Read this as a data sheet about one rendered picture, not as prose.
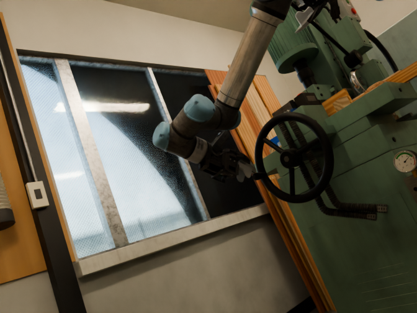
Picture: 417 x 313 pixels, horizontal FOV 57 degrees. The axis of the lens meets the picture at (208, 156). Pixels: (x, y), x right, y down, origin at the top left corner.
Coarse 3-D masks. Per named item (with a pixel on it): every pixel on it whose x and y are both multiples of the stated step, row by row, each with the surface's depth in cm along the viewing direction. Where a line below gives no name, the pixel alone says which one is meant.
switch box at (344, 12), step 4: (340, 0) 165; (344, 0) 167; (348, 0) 171; (328, 4) 170; (340, 4) 166; (344, 4) 165; (340, 8) 166; (344, 8) 164; (348, 8) 165; (340, 12) 166; (344, 12) 165; (348, 12) 164; (356, 12) 170; (344, 16) 165; (352, 16) 164; (360, 20) 169
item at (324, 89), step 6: (312, 84) 144; (318, 84) 147; (324, 84) 150; (306, 90) 146; (312, 90) 144; (318, 90) 145; (324, 90) 147; (318, 96) 143; (324, 96) 145; (330, 96) 148
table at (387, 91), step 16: (368, 96) 118; (384, 96) 114; (400, 96) 116; (416, 96) 125; (336, 112) 126; (352, 112) 122; (368, 112) 119; (384, 112) 127; (336, 128) 127; (272, 160) 147
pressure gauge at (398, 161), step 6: (408, 150) 107; (396, 156) 108; (402, 156) 107; (408, 156) 106; (414, 156) 104; (396, 162) 108; (402, 162) 107; (408, 162) 106; (414, 162) 105; (396, 168) 108; (402, 168) 107; (408, 168) 106; (414, 168) 105; (414, 174) 107
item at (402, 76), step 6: (408, 66) 123; (414, 66) 122; (402, 72) 125; (408, 72) 123; (414, 72) 122; (390, 78) 127; (396, 78) 126; (402, 78) 125; (408, 78) 123; (360, 96) 136
